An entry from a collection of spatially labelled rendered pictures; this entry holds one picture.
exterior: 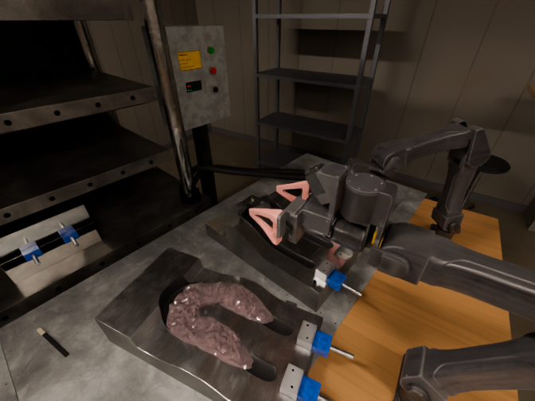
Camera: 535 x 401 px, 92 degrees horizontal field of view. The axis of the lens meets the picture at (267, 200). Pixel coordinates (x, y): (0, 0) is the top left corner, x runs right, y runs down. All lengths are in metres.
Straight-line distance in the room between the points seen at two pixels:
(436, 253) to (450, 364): 0.25
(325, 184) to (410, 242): 0.15
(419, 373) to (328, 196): 0.38
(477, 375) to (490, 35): 2.61
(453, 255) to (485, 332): 0.56
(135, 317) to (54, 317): 0.32
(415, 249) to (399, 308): 0.50
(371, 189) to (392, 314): 0.56
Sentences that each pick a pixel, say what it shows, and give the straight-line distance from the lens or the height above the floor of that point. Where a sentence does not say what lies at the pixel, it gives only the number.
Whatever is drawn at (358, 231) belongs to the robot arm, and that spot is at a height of 1.22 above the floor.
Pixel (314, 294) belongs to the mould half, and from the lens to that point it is 0.77.
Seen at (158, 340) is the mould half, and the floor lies 0.87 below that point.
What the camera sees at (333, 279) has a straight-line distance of 0.77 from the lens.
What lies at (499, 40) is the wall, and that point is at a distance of 2.93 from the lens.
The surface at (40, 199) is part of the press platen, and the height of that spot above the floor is 1.03.
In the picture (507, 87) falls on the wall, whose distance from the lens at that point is 2.99.
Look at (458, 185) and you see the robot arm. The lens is 1.00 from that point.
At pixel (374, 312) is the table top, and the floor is 0.80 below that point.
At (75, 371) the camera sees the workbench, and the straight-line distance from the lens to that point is 0.88.
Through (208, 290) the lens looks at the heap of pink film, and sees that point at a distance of 0.75.
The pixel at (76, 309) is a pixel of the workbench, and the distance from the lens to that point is 1.00.
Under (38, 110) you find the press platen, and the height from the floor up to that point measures 1.28.
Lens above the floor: 1.50
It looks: 35 degrees down
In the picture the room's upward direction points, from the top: straight up
